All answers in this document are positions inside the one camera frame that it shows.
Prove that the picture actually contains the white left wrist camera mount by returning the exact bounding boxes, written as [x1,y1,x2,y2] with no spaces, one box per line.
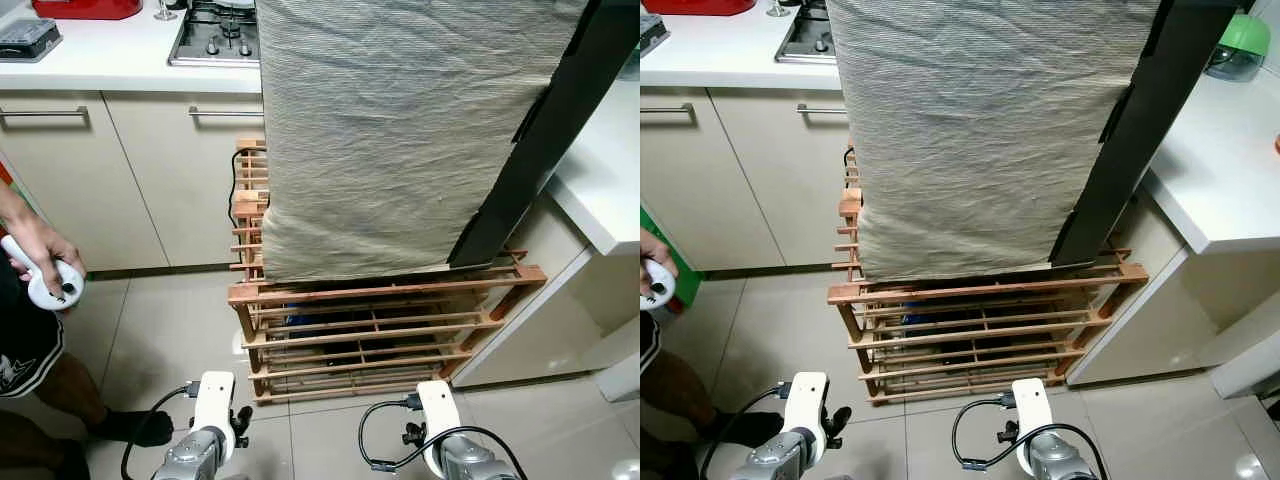
[783,371,830,437]
[190,371,238,437]

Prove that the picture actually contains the black sock foot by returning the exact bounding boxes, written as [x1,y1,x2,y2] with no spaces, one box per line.
[700,409,785,449]
[87,407,175,449]

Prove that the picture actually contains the cream counter base cabinet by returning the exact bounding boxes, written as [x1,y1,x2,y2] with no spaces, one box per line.
[1064,198,1280,388]
[450,193,641,390]

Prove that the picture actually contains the green lidded clear container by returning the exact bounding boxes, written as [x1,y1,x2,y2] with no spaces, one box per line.
[1204,12,1272,82]

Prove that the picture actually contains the cream kitchen cabinet door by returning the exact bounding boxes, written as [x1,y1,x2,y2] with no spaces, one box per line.
[708,88,853,271]
[0,92,169,273]
[640,88,787,273]
[103,92,267,271]

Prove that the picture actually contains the person bare leg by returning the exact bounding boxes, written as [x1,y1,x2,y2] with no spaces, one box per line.
[0,410,91,480]
[640,348,719,441]
[0,345,113,441]

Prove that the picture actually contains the person hand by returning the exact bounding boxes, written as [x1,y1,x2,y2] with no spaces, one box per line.
[640,229,682,287]
[0,215,87,303]

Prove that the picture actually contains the white ring controller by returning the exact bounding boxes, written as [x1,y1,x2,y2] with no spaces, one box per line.
[0,235,87,312]
[643,257,679,312]

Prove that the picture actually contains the wooden slatted rack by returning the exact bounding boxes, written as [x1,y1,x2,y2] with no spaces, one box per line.
[827,140,1150,405]
[227,138,549,405]

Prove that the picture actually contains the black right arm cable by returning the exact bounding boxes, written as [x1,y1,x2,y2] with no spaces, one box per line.
[949,396,1111,480]
[357,396,531,480]

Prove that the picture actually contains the red kitchen appliance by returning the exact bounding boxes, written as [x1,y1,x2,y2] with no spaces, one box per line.
[32,0,144,21]
[642,0,758,17]

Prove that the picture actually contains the steel gas hob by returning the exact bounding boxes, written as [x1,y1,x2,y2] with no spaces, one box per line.
[167,0,261,68]
[775,0,839,65]

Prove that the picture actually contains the black shorts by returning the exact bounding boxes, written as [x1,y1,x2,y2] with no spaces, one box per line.
[640,310,664,379]
[0,262,67,399]

